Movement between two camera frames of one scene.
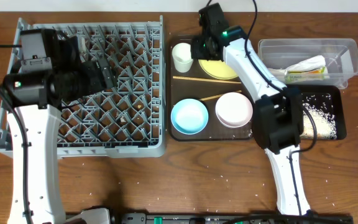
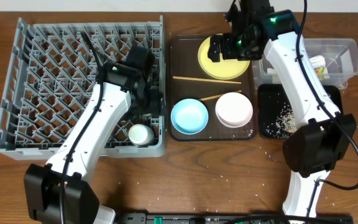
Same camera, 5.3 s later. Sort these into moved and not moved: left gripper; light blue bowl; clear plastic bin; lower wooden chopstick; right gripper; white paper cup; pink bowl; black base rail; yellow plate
Moved: right gripper; left gripper; white paper cup
Not moved: clear plastic bin; pink bowl; yellow plate; black base rail; light blue bowl; lower wooden chopstick
